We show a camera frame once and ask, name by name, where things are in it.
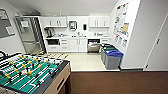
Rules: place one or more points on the stainless steel dishwasher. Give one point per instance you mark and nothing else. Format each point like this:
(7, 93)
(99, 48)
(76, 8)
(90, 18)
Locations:
(94, 46)

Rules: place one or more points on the white two-door sink cabinet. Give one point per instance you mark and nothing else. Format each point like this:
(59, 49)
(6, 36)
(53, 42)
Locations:
(77, 45)

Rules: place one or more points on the chrome faucet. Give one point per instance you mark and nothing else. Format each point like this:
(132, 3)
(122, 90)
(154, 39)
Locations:
(78, 33)

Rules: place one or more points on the wide white drawer unit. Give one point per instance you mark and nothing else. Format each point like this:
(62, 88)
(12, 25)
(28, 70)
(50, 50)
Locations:
(64, 46)

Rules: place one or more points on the grey bin black lid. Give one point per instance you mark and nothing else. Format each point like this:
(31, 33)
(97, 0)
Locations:
(104, 44)

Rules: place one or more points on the black soap dispenser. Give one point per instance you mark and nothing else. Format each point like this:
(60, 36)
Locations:
(84, 26)

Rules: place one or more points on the narrow white drawer unit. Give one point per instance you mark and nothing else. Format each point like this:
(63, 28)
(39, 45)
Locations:
(106, 40)

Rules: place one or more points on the grey bin green lid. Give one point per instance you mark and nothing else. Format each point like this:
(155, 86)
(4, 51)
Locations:
(108, 49)

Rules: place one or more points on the steel paper towel dispenser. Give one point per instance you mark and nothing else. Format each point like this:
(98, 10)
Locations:
(72, 25)

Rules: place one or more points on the black built-in microwave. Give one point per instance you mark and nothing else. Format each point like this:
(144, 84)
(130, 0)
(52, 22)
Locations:
(53, 42)

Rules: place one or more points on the grey bin blue lid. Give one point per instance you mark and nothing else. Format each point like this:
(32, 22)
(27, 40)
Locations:
(114, 60)

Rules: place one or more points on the stainless steel fridge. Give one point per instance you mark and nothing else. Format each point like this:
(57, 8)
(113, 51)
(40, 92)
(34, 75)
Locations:
(30, 35)

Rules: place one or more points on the green foosball table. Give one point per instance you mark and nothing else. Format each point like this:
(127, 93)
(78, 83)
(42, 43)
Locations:
(30, 75)

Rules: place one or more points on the white door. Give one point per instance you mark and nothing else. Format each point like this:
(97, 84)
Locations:
(160, 53)

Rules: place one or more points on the white wall cabinet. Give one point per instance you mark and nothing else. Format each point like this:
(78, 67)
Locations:
(56, 22)
(99, 21)

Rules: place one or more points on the green bin wall sign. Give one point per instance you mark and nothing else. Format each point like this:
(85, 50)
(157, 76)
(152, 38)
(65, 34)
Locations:
(120, 40)

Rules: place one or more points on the white bin wall sign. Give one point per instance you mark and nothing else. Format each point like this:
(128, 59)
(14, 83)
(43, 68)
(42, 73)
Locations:
(125, 43)

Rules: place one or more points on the large white wall poster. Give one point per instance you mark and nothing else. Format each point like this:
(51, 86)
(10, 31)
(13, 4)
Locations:
(121, 18)

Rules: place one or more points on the framed wall notice board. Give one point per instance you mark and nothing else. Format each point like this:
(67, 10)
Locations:
(5, 23)

